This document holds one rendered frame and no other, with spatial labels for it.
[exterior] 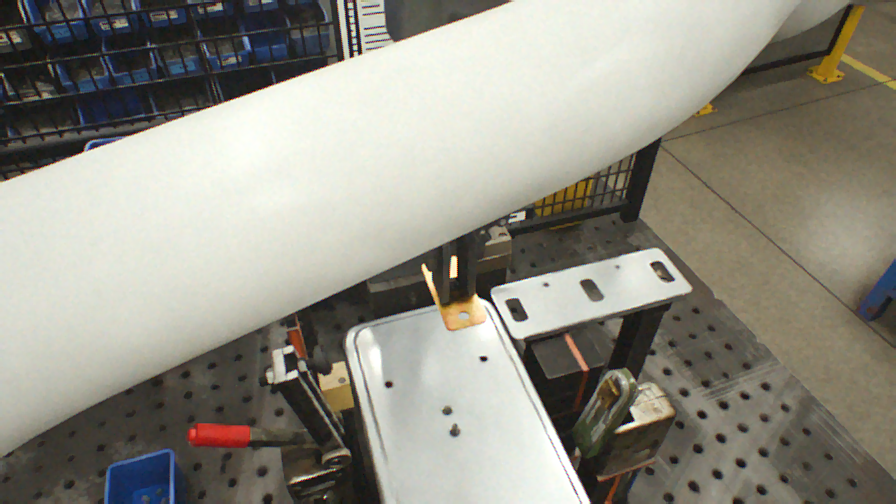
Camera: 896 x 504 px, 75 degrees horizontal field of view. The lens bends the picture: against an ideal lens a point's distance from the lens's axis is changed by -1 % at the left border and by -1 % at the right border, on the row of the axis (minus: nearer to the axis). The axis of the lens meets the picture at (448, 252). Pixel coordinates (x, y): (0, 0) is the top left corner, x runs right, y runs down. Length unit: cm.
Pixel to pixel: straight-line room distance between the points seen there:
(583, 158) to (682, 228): 248
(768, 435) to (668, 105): 107
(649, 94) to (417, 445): 62
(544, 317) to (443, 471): 27
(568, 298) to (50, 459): 91
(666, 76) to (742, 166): 294
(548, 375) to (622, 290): 18
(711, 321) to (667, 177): 162
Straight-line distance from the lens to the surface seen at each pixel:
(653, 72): 17
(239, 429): 64
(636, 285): 93
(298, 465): 69
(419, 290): 91
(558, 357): 84
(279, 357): 56
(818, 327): 248
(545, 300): 88
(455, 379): 79
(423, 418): 76
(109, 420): 126
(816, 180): 318
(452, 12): 34
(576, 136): 16
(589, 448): 75
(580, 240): 142
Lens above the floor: 166
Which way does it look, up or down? 45 degrees down
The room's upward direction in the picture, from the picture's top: straight up
